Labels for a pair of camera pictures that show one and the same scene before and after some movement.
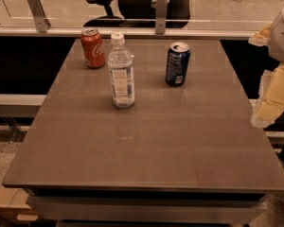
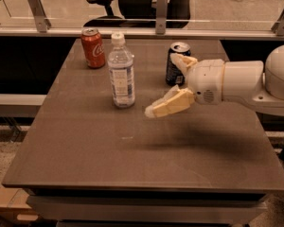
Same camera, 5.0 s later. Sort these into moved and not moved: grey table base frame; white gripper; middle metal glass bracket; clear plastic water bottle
Moved: white gripper
Not moved: grey table base frame; middle metal glass bracket; clear plastic water bottle
